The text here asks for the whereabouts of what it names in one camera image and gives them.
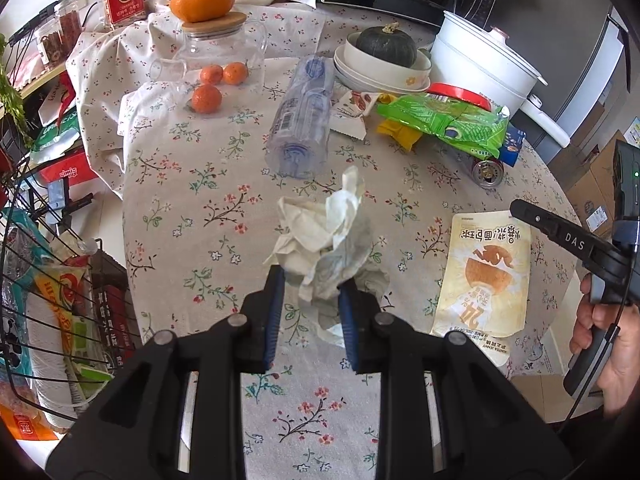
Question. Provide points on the floral tablecloth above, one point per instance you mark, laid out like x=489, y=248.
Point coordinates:
x=200, y=260

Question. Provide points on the metal drink can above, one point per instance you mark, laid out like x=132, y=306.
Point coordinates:
x=487, y=172

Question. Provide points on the small clear glass cup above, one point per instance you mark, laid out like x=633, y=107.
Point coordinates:
x=167, y=70

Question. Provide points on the dark red box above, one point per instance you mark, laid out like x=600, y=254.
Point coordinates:
x=117, y=320

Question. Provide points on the glass jar with wooden lid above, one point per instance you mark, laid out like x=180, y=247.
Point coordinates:
x=220, y=50

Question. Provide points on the beige snack pouch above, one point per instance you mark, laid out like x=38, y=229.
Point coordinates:
x=480, y=280

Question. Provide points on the white flower print plate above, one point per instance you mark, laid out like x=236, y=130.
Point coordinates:
x=350, y=80

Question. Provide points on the teal plastic bag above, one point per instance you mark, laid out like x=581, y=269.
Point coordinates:
x=20, y=245

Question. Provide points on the clear plastic bottle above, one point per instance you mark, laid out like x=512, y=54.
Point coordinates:
x=300, y=115

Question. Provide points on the small-print white cloth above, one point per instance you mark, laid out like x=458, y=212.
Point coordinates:
x=110, y=70

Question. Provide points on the yellow wrapper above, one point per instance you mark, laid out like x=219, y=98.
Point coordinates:
x=400, y=135

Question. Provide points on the white and red snack wrapper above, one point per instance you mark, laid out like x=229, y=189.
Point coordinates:
x=350, y=110

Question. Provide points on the red flat box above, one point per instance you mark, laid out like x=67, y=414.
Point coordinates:
x=70, y=170

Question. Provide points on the red round noodle cup lid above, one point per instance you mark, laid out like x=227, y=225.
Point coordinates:
x=460, y=94

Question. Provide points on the person's right hand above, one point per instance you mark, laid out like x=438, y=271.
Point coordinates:
x=625, y=360

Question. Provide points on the small orange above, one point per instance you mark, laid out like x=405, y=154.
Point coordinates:
x=206, y=99
x=211, y=75
x=235, y=73

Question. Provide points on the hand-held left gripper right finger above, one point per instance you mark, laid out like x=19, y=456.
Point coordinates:
x=348, y=320

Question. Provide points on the white tissue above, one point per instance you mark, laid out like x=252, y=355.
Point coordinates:
x=320, y=230

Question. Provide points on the grey refrigerator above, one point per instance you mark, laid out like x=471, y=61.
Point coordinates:
x=590, y=85

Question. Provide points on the white flower print bowl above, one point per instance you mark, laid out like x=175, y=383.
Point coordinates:
x=420, y=70

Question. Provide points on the blue snack packet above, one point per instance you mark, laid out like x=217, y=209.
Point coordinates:
x=512, y=145

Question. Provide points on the green snack bag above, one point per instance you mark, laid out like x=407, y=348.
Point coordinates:
x=440, y=120

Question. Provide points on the orange and yellow snack bag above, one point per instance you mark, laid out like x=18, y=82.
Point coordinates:
x=60, y=290

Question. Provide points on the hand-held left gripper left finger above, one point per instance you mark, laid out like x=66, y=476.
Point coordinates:
x=274, y=310

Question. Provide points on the green leafy plant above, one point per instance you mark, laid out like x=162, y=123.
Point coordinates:
x=12, y=95

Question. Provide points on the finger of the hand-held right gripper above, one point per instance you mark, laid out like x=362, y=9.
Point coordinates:
x=570, y=235

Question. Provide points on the clear jar of dried chilies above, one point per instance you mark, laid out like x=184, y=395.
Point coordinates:
x=49, y=45
x=69, y=25

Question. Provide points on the green snack package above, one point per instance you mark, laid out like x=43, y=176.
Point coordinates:
x=57, y=132

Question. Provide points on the plain cardboard box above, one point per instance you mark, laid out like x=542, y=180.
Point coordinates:
x=602, y=150

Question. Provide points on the cardboard box with white label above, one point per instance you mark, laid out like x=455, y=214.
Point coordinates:
x=592, y=200

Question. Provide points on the dark green squash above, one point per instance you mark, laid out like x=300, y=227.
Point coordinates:
x=385, y=47

